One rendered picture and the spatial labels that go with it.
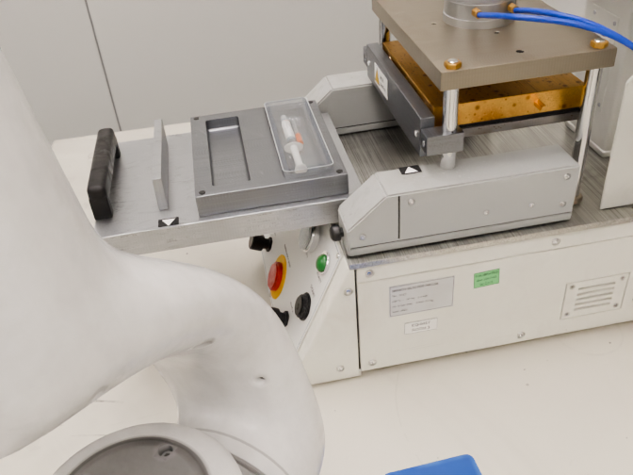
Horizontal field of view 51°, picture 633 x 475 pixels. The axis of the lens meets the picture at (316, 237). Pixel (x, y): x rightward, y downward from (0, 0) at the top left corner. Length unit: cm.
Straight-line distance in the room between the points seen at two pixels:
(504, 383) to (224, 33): 170
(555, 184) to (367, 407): 32
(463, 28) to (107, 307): 62
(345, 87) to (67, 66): 156
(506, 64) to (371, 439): 42
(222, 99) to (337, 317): 170
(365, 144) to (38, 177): 75
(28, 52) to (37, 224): 218
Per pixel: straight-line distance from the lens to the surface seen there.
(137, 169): 84
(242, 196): 72
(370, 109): 94
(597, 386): 85
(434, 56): 70
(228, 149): 83
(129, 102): 238
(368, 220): 68
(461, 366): 84
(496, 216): 73
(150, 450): 28
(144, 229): 73
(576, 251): 80
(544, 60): 70
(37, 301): 19
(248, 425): 33
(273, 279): 90
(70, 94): 240
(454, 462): 75
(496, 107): 74
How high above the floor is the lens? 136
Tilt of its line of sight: 36 degrees down
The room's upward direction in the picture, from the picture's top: 5 degrees counter-clockwise
